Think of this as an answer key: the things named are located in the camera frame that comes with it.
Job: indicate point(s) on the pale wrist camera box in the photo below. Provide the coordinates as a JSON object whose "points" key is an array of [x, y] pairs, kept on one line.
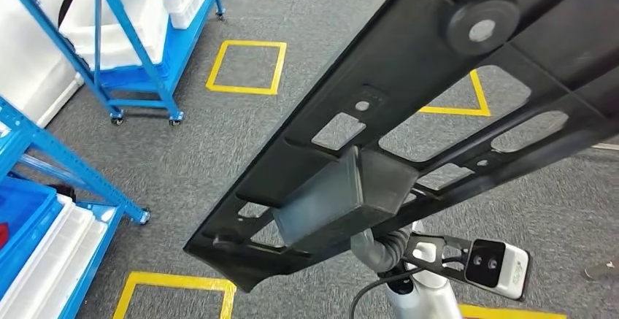
{"points": [[508, 273]]}

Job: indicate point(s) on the white plastic tray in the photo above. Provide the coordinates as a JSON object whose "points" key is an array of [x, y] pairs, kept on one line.
{"points": [[53, 254], [77, 268]]}

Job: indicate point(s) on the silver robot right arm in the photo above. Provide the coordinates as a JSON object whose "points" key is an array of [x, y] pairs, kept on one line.
{"points": [[425, 302]]}

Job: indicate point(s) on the black plastic plate bracket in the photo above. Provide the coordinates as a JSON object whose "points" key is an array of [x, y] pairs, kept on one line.
{"points": [[411, 65]]}

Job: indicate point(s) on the blue plastic bin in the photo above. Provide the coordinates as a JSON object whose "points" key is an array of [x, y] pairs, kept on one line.
{"points": [[24, 220]]}

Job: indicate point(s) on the large white plastic crate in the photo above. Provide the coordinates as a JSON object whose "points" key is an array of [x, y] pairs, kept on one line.
{"points": [[125, 26]]}

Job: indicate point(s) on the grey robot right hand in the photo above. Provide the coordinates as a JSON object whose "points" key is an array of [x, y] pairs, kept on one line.
{"points": [[366, 250]]}

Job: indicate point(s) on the yellow floor tape square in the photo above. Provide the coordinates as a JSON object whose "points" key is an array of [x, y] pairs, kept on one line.
{"points": [[242, 89], [481, 104], [508, 313]]}

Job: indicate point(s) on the blue metal shelf rack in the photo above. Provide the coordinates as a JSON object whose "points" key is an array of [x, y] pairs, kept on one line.
{"points": [[72, 164], [130, 79]]}

